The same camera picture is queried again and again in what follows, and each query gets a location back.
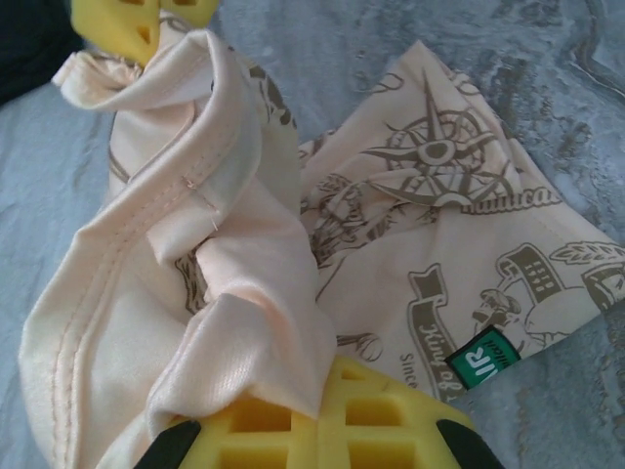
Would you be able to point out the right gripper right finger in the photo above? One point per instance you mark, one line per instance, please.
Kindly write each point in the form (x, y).
(390, 425)

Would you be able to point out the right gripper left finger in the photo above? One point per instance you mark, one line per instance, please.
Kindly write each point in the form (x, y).
(263, 439)

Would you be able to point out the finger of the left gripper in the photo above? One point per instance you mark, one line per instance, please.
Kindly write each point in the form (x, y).
(117, 24)
(193, 7)

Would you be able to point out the peach printed t-shirt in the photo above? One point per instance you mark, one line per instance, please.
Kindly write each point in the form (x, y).
(244, 244)

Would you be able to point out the black folded t-shirt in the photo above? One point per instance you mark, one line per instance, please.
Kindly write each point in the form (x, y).
(24, 39)

